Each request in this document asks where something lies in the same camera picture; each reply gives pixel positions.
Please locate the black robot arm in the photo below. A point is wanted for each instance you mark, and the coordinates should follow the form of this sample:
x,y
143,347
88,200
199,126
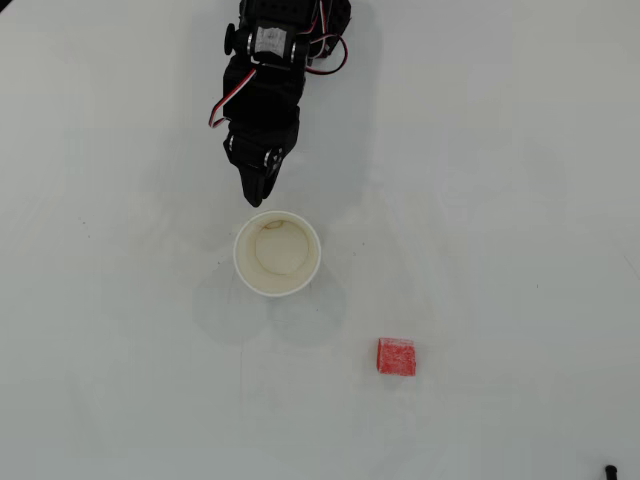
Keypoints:
x,y
280,15

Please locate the beige paper cup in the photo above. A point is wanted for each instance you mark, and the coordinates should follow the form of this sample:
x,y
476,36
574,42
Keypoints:
x,y
276,255

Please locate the red foam cube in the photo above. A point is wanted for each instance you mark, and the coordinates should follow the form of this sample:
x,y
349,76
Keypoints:
x,y
396,357

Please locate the small black post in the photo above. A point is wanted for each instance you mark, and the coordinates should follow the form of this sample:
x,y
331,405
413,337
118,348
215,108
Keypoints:
x,y
610,473

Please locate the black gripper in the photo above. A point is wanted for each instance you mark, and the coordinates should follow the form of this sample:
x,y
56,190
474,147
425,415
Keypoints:
x,y
251,166

